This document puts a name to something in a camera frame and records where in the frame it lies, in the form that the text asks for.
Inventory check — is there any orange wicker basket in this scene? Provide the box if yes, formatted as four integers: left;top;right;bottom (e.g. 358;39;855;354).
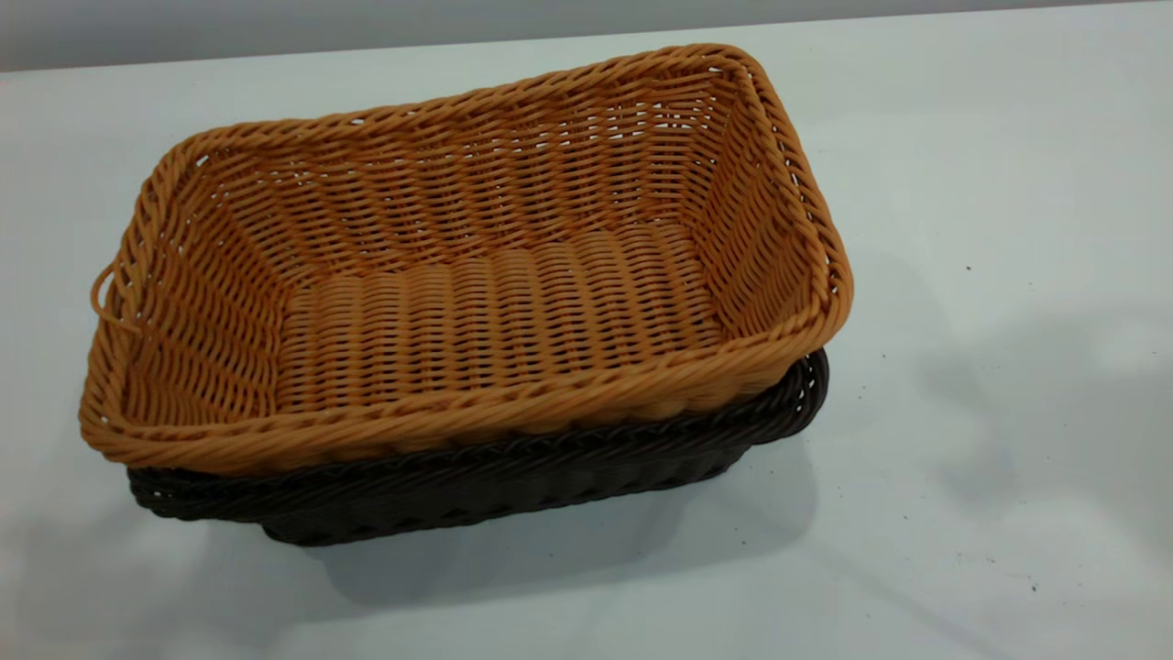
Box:
78;43;855;478

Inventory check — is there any dark brown wicker basket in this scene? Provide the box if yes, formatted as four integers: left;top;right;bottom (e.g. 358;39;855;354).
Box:
126;348;830;548

